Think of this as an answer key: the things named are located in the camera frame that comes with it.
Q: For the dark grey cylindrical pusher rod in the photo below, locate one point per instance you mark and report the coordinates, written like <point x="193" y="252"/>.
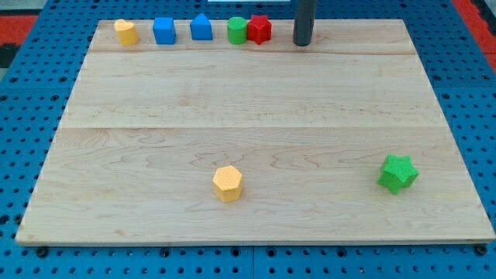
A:
<point x="304" y="22"/>

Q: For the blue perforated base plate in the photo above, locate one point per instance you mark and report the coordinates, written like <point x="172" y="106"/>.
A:
<point x="38" y="84"/>

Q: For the blue cube block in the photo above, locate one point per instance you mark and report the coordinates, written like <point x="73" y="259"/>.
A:
<point x="164" y="30"/>

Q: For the blue house-shaped block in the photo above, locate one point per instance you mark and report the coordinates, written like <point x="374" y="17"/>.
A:
<point x="201" y="28"/>

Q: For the green star block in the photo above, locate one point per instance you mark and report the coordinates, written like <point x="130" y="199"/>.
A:
<point x="397" y="173"/>

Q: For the green cylinder block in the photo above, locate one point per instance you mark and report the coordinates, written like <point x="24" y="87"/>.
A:
<point x="237" y="30"/>

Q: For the yellow hexagon block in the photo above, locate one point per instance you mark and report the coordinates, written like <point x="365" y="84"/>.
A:
<point x="228" y="183"/>

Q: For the yellow heart block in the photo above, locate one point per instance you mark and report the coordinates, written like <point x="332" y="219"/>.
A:
<point x="126" y="32"/>

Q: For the red star block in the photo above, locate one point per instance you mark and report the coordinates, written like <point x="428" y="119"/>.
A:
<point x="259" y="29"/>

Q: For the light wooden board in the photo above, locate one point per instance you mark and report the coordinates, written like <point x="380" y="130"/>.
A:
<point x="146" y="127"/>

